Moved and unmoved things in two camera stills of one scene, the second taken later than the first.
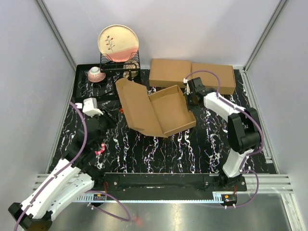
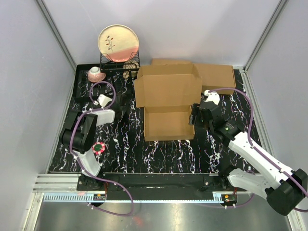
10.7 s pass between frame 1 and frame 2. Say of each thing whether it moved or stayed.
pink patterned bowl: stayed
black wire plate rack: stayed
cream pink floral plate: stayed
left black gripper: moved
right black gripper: moved
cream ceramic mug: stayed
